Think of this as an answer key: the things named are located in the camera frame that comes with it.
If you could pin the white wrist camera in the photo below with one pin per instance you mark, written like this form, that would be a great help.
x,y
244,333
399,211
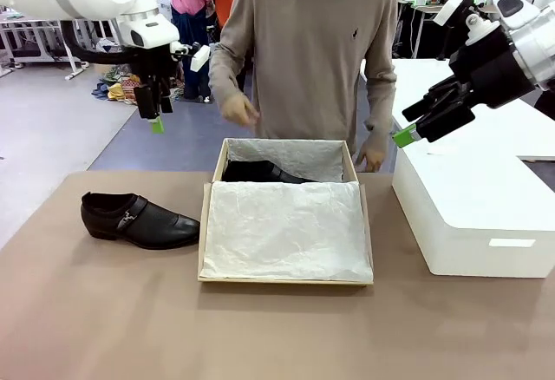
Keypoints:
x,y
446,10
200,58

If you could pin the person right forearm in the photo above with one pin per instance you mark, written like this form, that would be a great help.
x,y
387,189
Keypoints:
x,y
221,76

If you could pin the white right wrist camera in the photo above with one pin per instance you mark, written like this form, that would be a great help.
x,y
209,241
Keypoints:
x,y
446,10

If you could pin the person left forearm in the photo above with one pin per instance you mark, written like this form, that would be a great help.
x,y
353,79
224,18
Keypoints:
x,y
381,102

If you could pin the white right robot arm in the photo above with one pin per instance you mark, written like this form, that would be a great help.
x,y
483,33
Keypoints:
x,y
537,37

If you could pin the white tissue paper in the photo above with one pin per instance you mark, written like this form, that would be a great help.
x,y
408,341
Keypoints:
x,y
286,232

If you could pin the person left hand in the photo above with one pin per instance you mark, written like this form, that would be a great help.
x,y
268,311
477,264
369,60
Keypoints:
x,y
372,156

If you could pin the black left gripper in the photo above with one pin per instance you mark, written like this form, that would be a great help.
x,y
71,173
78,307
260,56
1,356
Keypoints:
x,y
149,65

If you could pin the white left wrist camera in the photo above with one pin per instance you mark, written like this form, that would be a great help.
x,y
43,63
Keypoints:
x,y
200,58

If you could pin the brown cardboard shoe box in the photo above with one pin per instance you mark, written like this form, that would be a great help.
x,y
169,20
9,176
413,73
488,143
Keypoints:
x,y
207,241

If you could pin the white frame desk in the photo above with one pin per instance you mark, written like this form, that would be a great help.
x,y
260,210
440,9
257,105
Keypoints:
x,y
26,28

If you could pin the colourful clothes pile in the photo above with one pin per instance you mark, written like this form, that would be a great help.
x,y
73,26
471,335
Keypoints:
x,y
117,87

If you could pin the large white storage box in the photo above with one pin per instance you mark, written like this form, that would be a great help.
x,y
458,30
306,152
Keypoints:
x,y
468,206

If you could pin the person right hand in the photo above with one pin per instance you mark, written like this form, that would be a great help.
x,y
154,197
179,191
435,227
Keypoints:
x,y
238,111

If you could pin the black leather buckle shoe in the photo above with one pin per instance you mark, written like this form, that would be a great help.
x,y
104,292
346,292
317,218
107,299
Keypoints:
x,y
256,172
147,224

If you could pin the person torso beige sweater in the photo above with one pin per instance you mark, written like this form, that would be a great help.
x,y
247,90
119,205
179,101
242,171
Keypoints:
x,y
303,50

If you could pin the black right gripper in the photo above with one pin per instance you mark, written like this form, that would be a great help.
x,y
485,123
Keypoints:
x,y
494,72

